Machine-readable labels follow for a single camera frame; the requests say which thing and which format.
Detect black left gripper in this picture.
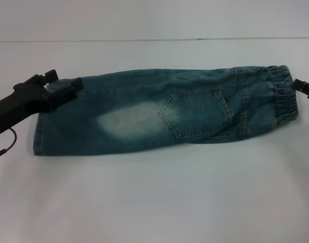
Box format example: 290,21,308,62
0,69,84,135

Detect blue denim shorts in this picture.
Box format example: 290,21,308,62
32,64,300,157

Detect left gripper cable with plug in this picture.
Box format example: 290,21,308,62
0,128,18,161

